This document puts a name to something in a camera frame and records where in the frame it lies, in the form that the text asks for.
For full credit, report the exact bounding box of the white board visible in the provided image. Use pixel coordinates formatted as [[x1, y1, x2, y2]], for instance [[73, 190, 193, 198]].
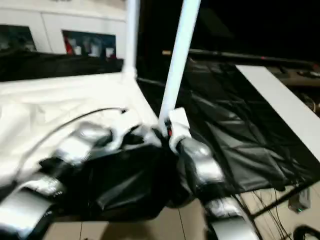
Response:
[[235, 65, 320, 174]]

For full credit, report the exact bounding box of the dark cabinet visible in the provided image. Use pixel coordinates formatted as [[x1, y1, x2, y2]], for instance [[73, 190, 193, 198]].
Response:
[[136, 0, 320, 60]]

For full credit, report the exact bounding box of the black stand bar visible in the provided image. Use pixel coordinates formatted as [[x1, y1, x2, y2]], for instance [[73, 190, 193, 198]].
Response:
[[249, 180, 320, 219]]

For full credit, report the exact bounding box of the white cabinet with glass doors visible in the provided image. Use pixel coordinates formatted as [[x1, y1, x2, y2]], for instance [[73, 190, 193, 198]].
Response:
[[0, 0, 128, 60]]

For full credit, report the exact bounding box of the thin black floor cable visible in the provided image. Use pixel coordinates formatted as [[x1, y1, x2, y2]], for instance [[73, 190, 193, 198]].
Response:
[[254, 187, 301, 240]]

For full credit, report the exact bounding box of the clear plastic container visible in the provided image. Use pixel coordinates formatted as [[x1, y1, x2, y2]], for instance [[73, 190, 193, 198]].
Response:
[[88, 38, 100, 56]]

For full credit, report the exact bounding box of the white plastic table top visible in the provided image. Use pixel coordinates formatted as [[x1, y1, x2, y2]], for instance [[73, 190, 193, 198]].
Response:
[[0, 72, 166, 191]]

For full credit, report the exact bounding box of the red item in cabinet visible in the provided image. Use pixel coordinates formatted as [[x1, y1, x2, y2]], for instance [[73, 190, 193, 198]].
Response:
[[64, 36, 73, 55]]

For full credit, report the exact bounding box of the grey power supply box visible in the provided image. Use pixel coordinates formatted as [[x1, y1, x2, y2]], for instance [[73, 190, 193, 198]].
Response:
[[288, 187, 311, 214]]

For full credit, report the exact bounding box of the black plastic mat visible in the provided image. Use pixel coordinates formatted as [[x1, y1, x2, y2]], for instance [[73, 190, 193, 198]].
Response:
[[0, 48, 320, 222]]

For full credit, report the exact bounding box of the white plastic table leg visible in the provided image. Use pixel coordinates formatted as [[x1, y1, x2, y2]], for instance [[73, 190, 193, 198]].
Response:
[[156, 0, 202, 126], [121, 0, 141, 81]]

